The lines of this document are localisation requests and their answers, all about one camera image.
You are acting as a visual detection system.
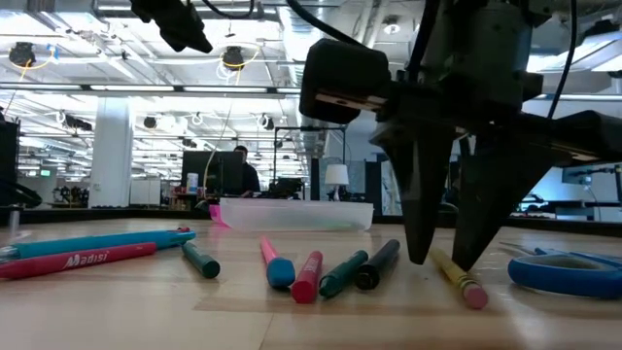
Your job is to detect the pink pencil blue cap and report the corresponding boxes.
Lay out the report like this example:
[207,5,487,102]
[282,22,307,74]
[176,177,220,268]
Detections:
[259,234,296,289]

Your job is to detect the wall-mounted monitor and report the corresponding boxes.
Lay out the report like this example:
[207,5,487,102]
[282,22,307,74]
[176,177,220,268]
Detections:
[562,166,596,187]

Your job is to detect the silver ribbed air duct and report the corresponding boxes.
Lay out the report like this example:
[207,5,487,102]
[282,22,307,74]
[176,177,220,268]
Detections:
[276,0,334,161]

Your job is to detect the black ceiling device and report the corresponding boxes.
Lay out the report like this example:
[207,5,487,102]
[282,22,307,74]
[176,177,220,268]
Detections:
[222,45,246,72]
[8,41,38,68]

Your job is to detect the white cabinet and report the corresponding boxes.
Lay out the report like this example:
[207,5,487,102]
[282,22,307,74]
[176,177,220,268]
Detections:
[129,178,162,206]

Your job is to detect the pink-lidded clear pencil box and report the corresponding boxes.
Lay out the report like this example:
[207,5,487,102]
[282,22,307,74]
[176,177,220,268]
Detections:
[208,196,375,233]

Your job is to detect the black pen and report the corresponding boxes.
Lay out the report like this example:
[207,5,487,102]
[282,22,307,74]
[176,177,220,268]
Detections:
[354,238,402,292]

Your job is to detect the thin black cable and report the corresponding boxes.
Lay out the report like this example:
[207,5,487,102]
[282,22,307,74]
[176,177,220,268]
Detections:
[547,0,578,120]

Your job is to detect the green crayon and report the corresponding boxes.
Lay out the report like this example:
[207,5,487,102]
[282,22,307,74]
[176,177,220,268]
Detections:
[181,240,222,280]
[318,249,369,299]

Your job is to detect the long ceiling light strip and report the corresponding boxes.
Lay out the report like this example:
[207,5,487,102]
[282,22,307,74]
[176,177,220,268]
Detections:
[0,83,303,102]

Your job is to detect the black cabinet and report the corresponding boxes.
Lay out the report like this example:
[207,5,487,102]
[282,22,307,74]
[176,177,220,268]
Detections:
[0,119,21,208]

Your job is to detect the person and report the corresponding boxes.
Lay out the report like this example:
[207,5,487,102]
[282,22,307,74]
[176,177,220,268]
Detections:
[232,144,261,198]

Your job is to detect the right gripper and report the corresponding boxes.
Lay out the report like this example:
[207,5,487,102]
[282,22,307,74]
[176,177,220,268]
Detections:
[298,37,622,272]

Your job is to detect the black computer monitor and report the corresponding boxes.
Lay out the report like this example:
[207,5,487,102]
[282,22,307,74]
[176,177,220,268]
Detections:
[181,150,244,196]

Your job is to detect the yellow pencil pink eraser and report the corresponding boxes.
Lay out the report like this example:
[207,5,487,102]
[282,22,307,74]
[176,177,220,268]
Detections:
[430,246,490,310]

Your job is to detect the white-shade table lamp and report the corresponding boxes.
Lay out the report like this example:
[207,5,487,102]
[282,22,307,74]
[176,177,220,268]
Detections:
[324,163,351,202]

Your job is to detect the red crayon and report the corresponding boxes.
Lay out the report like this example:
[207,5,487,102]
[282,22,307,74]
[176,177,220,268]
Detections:
[0,241,158,281]
[290,250,326,305]

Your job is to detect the blue pen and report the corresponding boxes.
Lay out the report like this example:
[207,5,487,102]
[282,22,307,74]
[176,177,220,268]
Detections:
[0,227,197,262]

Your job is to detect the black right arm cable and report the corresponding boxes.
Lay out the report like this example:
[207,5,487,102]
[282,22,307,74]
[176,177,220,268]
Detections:
[285,0,368,49]

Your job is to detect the teal marbled panel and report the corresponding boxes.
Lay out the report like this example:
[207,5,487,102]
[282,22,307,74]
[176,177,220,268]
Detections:
[381,158,403,217]

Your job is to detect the blue-handled scissors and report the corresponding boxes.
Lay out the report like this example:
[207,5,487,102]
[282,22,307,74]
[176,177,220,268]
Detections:
[500,240,622,300]

